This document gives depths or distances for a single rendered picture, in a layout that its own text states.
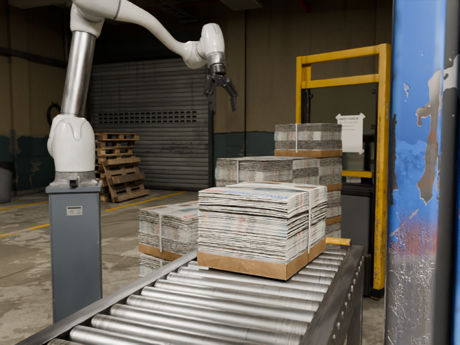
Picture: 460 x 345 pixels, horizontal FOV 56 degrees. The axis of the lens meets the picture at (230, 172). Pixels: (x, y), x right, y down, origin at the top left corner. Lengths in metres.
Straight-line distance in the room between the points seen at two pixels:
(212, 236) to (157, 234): 0.93
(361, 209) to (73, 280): 2.33
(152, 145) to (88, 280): 8.57
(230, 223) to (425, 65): 1.09
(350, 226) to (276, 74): 6.06
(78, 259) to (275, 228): 0.93
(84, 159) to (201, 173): 7.99
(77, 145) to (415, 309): 1.68
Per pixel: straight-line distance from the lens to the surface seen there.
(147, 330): 0.97
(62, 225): 1.84
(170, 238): 2.11
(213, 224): 1.29
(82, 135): 1.83
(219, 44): 2.13
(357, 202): 3.55
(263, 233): 1.22
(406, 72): 0.20
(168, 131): 10.11
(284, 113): 9.14
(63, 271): 1.88
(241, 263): 1.26
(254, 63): 9.44
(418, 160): 0.20
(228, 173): 2.57
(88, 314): 1.06
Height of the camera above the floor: 1.19
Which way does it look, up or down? 4 degrees down
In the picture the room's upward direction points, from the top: straight up
